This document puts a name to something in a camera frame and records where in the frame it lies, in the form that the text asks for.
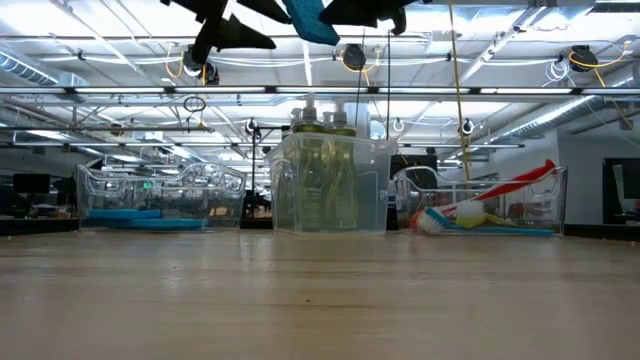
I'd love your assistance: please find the clear plastic bin wavy rim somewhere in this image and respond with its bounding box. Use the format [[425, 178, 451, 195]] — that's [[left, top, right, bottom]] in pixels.
[[74, 162, 247, 234], [392, 164, 570, 237]]

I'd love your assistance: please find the silver ventilation duct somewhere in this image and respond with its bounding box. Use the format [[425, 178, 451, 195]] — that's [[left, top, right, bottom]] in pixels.
[[487, 62, 640, 146], [0, 49, 61, 86]]

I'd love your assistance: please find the red dish brush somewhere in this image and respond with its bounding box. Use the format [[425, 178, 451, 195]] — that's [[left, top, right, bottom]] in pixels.
[[409, 158, 557, 232]]

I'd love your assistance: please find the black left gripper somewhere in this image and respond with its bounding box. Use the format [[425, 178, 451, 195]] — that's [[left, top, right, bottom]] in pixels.
[[159, 0, 293, 65]]

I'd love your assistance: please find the black cable loop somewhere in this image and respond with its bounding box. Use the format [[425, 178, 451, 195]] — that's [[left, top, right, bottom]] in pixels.
[[182, 95, 207, 114]]

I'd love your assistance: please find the black ceiling cable reel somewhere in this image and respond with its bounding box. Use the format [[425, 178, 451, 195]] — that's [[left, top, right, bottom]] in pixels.
[[568, 44, 600, 74], [180, 43, 221, 86], [341, 43, 369, 72]]

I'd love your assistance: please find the blue dish brush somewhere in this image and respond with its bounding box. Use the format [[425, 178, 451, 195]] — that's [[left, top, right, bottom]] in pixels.
[[418, 207, 555, 237]]

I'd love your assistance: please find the tall clear plastic bin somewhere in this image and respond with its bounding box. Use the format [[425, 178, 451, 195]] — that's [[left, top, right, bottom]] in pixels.
[[264, 132, 400, 236]]

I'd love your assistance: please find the yellow hanging cord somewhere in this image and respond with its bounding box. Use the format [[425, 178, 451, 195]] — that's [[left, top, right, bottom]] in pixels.
[[448, 0, 474, 201]]

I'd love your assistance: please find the black hanging cable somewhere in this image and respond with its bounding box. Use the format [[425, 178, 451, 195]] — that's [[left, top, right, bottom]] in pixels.
[[385, 29, 391, 141]]

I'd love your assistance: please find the dark wall screen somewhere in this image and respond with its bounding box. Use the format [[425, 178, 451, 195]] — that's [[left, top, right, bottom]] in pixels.
[[602, 157, 640, 226]]

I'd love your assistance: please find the green dish brush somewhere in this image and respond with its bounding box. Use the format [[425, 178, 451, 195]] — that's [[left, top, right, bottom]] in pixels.
[[454, 199, 519, 230]]

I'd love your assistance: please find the small black monitor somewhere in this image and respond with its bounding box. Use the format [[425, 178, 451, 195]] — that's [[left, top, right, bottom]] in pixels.
[[12, 173, 51, 195]]

